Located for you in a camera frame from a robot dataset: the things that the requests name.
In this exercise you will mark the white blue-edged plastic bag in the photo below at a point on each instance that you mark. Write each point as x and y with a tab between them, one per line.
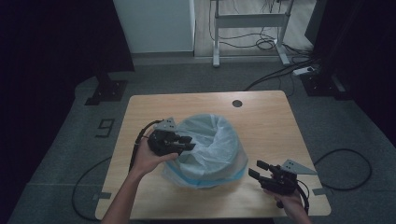
214	155

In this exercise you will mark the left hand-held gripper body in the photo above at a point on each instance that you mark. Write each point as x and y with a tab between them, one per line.
162	143

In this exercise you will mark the person's left hand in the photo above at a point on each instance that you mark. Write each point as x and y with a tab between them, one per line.
146	161

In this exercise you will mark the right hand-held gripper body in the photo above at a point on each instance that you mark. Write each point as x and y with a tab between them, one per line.
280	183

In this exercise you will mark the black stand base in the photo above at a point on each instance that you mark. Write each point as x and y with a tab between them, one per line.
317	84
109	90

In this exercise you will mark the dark curtain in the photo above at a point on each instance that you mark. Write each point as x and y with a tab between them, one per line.
46	37
373	46

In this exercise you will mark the white cabinet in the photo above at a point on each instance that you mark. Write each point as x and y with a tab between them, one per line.
155	25

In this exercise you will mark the white power strip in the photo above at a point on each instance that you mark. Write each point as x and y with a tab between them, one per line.
302	71

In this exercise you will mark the person's right hand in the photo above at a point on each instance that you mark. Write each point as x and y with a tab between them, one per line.
291	202

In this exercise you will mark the white metal desk frame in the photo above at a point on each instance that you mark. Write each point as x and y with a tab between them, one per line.
249	20

